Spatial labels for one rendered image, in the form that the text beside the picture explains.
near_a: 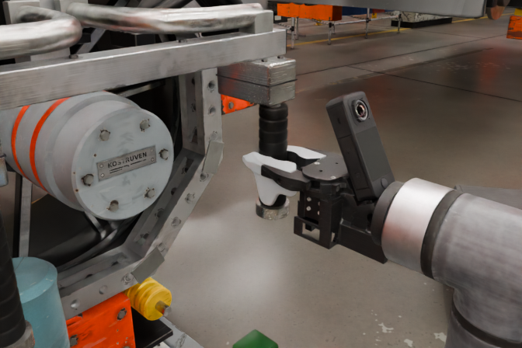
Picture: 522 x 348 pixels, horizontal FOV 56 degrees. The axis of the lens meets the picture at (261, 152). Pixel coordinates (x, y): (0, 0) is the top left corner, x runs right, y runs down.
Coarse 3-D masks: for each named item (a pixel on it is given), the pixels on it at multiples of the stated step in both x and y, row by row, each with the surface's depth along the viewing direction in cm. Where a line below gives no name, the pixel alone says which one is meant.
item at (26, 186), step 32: (96, 0) 85; (128, 0) 77; (96, 32) 74; (0, 64) 67; (128, 96) 81; (160, 96) 88; (32, 224) 89; (64, 224) 88; (96, 224) 83; (128, 224) 85; (32, 256) 79; (64, 256) 80
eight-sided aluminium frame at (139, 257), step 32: (192, 96) 83; (192, 128) 84; (192, 160) 84; (192, 192) 82; (160, 224) 80; (96, 256) 79; (128, 256) 79; (160, 256) 80; (64, 288) 71; (96, 288) 73
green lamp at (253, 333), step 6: (252, 330) 57; (246, 336) 56; (252, 336) 56; (258, 336) 56; (264, 336) 56; (240, 342) 56; (246, 342) 56; (252, 342) 56; (258, 342) 56; (264, 342) 56; (270, 342) 56
